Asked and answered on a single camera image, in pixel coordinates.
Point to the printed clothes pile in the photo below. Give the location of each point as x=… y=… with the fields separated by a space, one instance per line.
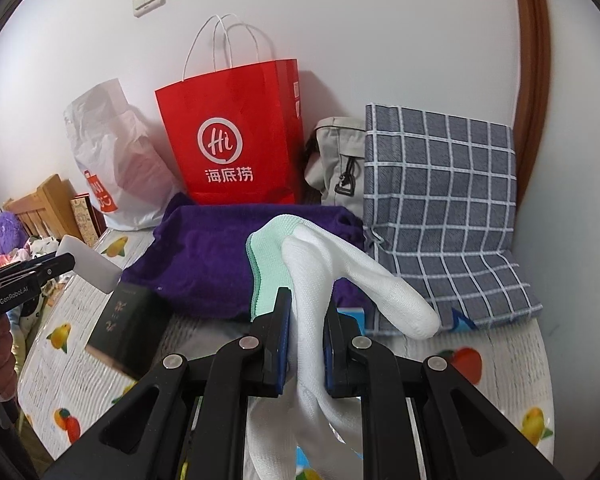
x=30 y=247

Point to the white knit glove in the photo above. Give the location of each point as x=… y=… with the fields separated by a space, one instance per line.
x=320 y=280

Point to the white plastic shopping bag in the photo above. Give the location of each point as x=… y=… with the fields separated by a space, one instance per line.
x=120 y=160

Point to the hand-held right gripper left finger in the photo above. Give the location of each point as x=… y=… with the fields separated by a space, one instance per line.
x=281 y=355

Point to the purple towel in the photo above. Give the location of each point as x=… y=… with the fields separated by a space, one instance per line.
x=200 y=260

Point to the fruit print bed sheet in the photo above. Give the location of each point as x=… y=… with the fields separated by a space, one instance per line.
x=80 y=360

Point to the patterned cardboard box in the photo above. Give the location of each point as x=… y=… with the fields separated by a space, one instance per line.
x=82 y=220

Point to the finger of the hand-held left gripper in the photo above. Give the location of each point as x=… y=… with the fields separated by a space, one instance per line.
x=40 y=267

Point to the grey checked pillow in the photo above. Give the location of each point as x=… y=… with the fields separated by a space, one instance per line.
x=440 y=185

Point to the purple plush toy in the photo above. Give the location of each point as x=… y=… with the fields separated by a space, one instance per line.
x=9 y=230

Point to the brown wooden door frame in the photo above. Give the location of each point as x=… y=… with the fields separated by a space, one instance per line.
x=532 y=60

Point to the wooden headboard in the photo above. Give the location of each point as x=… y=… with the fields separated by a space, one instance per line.
x=55 y=200

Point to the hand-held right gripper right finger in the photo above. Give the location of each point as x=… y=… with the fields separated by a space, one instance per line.
x=332 y=362

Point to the red paper bag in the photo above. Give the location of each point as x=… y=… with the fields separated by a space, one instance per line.
x=230 y=110

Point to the grey canvas bag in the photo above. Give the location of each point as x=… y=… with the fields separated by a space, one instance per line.
x=330 y=160

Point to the mint green knit cloth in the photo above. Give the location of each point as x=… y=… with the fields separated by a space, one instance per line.
x=267 y=270

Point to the dark green box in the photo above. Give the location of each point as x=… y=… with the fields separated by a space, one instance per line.
x=125 y=320

